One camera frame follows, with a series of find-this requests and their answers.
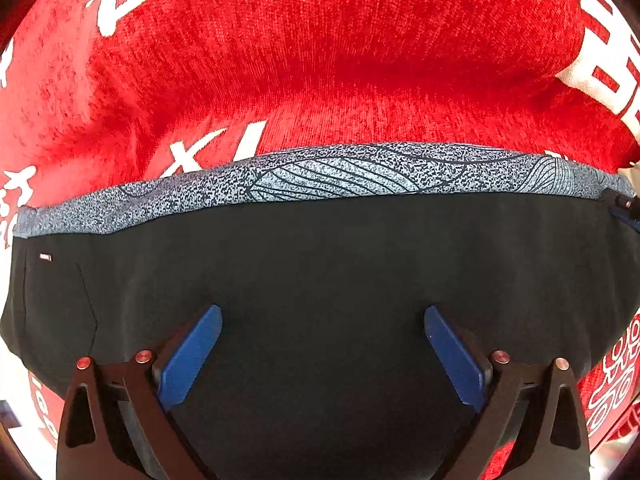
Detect black pants blue patterned trim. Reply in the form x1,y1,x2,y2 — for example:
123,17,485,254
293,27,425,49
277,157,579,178
1,143,639,479

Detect red blanket white characters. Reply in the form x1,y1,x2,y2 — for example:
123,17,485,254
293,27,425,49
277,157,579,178
1,0,639,460

